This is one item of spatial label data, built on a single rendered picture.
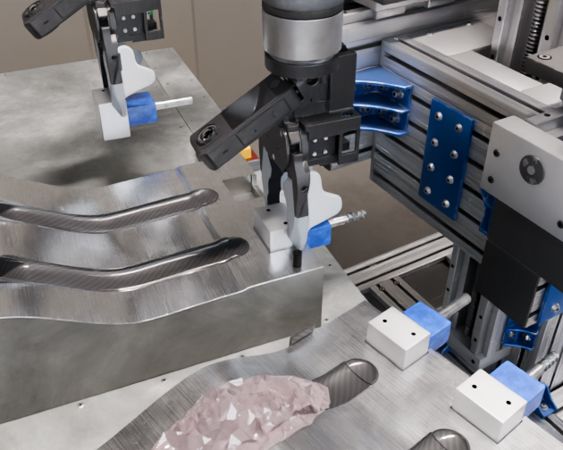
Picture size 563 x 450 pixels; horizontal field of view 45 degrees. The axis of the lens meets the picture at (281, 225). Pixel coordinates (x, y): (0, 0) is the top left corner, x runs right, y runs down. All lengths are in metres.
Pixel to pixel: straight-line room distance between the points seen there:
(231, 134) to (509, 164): 0.33
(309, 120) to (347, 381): 0.26
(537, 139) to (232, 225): 0.35
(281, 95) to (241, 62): 2.19
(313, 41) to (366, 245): 1.63
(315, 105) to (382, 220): 1.67
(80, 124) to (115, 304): 0.58
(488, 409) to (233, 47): 2.32
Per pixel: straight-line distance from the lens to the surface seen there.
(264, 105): 0.66
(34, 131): 1.24
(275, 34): 0.64
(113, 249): 0.78
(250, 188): 0.89
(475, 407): 0.64
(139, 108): 0.95
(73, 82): 1.40
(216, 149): 0.66
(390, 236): 2.27
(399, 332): 0.68
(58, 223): 0.82
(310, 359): 0.68
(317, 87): 0.68
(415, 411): 0.65
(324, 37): 0.64
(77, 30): 2.55
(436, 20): 1.22
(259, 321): 0.74
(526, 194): 0.81
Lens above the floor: 1.36
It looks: 36 degrees down
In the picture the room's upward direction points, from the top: straight up
